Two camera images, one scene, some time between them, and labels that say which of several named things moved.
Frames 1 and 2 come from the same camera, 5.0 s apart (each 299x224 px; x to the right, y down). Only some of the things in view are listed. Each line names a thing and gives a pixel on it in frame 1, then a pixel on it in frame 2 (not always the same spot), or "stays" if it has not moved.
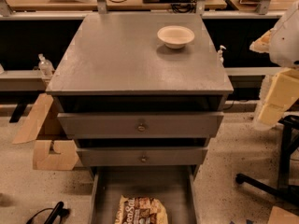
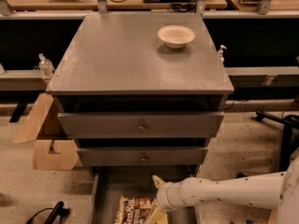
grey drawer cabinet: x=141 y=90 stays
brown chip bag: x=140 y=210 stays
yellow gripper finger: x=263 y=43 to x=158 y=182
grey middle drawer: x=141 y=157 stays
